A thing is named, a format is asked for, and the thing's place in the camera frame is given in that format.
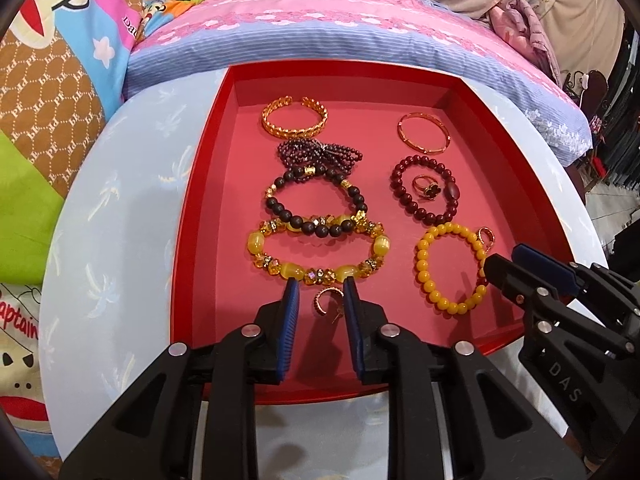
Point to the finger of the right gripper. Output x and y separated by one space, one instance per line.
522 288
559 275

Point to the colourful monkey cartoon blanket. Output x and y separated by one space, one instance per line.
62 76

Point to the thin gold bangle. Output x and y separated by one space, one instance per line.
424 133

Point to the pink quilted garment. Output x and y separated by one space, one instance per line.
518 25

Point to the red shallow box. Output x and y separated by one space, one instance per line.
241 236

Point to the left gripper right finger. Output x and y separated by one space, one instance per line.
363 322

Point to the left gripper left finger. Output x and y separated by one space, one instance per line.
277 322

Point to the light blue palm tablecloth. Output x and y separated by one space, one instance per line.
106 296

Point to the pink blue floral pillow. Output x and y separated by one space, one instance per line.
216 34

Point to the gold hoop earring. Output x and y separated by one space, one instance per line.
486 237
329 302

